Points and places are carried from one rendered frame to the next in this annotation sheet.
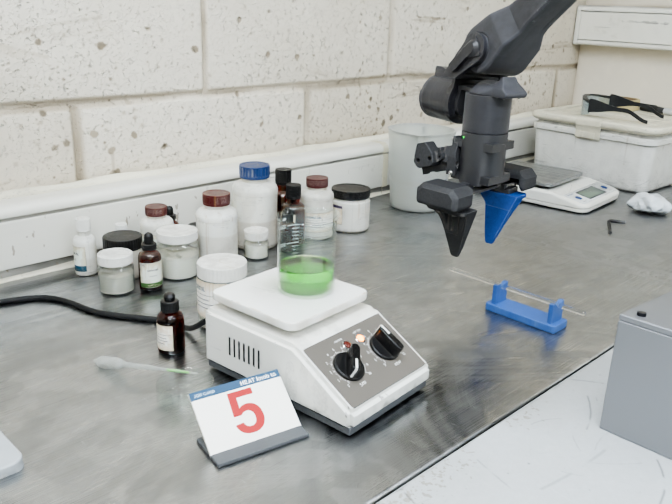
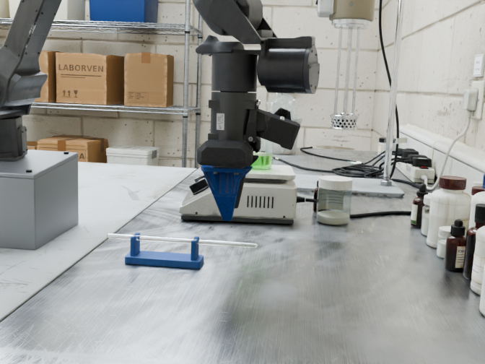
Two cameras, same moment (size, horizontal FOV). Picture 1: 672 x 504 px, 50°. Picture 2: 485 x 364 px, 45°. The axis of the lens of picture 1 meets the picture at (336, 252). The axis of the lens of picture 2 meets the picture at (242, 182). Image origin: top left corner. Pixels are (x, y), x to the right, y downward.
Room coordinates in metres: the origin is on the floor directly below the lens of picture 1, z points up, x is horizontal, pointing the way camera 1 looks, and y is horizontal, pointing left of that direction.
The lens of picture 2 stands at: (1.48, -0.63, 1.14)
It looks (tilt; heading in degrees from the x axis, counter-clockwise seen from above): 10 degrees down; 141
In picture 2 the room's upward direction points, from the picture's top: 2 degrees clockwise
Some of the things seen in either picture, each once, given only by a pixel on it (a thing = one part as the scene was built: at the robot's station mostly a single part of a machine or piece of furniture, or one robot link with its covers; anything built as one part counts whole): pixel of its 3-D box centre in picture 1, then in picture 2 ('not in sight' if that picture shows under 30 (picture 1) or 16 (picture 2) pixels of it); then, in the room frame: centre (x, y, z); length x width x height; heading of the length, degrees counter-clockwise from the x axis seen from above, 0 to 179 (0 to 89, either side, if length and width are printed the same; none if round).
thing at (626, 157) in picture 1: (623, 143); not in sight; (1.72, -0.68, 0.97); 0.37 x 0.31 x 0.14; 134
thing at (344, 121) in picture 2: not in sight; (347, 76); (0.54, 0.43, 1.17); 0.07 x 0.07 x 0.25
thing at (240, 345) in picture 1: (308, 340); (245, 193); (0.68, 0.03, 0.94); 0.22 x 0.13 x 0.08; 50
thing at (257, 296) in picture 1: (290, 294); (260, 170); (0.69, 0.05, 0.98); 0.12 x 0.12 x 0.01; 50
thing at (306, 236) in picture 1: (308, 253); (256, 148); (0.70, 0.03, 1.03); 0.07 x 0.06 x 0.08; 133
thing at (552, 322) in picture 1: (526, 305); (164, 250); (0.84, -0.24, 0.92); 0.10 x 0.03 x 0.04; 45
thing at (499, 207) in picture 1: (498, 216); (226, 195); (0.94, -0.22, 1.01); 0.06 x 0.04 x 0.07; 46
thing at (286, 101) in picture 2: not in sight; (281, 123); (-0.03, 0.76, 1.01); 0.14 x 0.14 x 0.21
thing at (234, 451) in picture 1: (249, 415); not in sight; (0.56, 0.07, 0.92); 0.09 x 0.06 x 0.04; 125
